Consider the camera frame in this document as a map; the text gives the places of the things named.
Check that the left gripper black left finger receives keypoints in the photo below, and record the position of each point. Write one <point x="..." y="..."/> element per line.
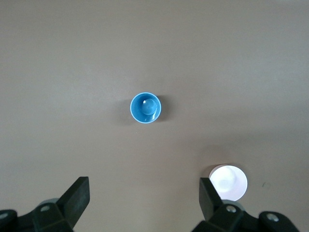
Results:
<point x="60" y="215"/>

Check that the blue plastic cup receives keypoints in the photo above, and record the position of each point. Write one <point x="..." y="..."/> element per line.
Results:
<point x="145" y="107"/>

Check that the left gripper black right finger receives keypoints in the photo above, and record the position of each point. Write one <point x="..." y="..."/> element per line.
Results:
<point x="217" y="217"/>

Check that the brown table cover sheet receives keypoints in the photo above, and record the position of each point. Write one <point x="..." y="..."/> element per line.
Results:
<point x="72" y="72"/>

